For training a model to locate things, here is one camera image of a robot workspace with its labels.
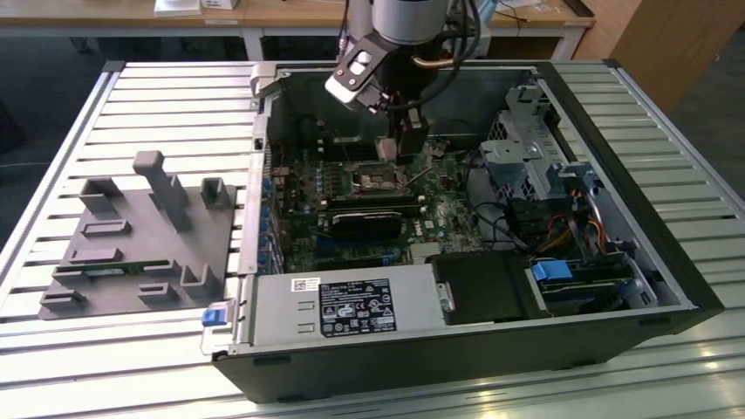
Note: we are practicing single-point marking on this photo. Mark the blue grey plastic bracket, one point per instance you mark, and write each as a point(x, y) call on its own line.
point(577, 171)

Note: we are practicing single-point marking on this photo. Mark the blue disk carrier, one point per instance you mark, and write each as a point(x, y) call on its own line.
point(552, 271)

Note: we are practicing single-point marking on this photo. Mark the CPU socket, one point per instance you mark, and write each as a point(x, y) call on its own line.
point(372, 180)

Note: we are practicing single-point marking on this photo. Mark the grey metal drive cage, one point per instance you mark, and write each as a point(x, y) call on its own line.
point(512, 166)

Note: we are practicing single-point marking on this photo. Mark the blue case latch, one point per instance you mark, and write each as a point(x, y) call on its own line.
point(214, 316)

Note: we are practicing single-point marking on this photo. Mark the wooden cabinet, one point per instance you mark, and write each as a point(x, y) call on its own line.
point(681, 43)

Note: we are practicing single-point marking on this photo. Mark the green RAM stick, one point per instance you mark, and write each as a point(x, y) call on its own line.
point(146, 265)

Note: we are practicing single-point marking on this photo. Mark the grey plastic parts rack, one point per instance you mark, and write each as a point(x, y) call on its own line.
point(146, 244)

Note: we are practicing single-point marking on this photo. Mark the wooden desk white frame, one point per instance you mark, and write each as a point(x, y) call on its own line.
point(116, 19)

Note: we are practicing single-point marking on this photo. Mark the white box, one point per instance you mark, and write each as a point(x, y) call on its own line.
point(176, 6)
point(220, 3)

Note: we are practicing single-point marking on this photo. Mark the small silver heatsink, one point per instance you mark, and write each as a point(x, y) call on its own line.
point(426, 254)

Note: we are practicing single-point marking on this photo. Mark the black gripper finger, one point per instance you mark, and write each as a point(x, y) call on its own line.
point(394, 126)
point(415, 139)

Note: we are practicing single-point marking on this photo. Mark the green motherboard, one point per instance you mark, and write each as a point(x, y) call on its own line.
point(453, 218)

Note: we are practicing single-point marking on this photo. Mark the black graphics card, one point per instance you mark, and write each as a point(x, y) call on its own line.
point(367, 224)

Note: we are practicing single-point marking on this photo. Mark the black plastic shroud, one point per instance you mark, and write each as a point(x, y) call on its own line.
point(489, 288)

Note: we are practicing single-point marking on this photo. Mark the black open PC case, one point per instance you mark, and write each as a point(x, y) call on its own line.
point(407, 366)

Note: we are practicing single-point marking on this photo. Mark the black RAM slot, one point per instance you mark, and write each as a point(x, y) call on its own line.
point(372, 208)
point(372, 200)

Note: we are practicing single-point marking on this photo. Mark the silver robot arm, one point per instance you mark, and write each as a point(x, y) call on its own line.
point(407, 19)

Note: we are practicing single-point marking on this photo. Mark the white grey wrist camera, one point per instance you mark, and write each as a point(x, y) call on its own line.
point(358, 74)

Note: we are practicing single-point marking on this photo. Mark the grey power supply unit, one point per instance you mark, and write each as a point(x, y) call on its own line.
point(279, 305)

